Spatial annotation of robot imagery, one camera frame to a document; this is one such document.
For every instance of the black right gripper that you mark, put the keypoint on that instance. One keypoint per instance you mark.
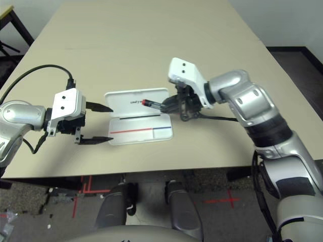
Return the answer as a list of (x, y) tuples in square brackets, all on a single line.
[(189, 106)]

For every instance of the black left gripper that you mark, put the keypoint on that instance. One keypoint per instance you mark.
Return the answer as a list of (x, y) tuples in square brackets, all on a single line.
[(69, 124)]

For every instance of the black marker with red cap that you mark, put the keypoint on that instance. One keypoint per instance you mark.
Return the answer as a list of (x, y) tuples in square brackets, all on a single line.
[(151, 103)]

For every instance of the white plastic pencil case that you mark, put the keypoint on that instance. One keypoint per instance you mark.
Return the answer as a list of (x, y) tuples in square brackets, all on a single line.
[(131, 137)]

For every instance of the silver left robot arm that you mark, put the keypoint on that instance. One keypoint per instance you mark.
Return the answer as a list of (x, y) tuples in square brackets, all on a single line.
[(20, 113)]

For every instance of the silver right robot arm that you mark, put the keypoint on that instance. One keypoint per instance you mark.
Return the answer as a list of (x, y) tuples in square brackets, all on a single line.
[(242, 95)]

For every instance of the red floor tape lines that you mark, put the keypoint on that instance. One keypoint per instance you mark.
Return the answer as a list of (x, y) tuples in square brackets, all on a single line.
[(88, 190)]

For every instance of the black table foot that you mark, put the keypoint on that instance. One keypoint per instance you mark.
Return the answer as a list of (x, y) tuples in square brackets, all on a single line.
[(50, 182), (239, 174)]

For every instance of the grey robot left leg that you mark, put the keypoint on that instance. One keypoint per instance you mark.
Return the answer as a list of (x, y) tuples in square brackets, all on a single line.
[(111, 209)]

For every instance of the grey robot leg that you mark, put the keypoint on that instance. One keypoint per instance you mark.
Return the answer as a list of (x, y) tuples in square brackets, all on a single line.
[(184, 209), (111, 209)]

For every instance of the grey robot right leg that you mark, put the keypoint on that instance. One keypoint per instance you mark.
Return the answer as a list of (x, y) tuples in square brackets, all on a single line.
[(184, 209)]

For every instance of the red floor tape cross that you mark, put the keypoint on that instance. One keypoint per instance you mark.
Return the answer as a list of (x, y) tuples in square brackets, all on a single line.
[(230, 200)]

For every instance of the grey robot torso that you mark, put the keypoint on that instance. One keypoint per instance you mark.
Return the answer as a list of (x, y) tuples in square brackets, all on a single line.
[(133, 235)]

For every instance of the clear plastic bag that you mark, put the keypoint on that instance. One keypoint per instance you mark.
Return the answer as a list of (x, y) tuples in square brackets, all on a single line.
[(7, 224)]

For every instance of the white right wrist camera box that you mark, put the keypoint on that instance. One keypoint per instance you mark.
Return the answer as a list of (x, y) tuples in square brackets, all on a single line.
[(184, 70)]

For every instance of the side table with black frame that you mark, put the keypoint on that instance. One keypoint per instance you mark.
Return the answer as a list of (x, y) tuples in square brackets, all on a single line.
[(22, 27)]

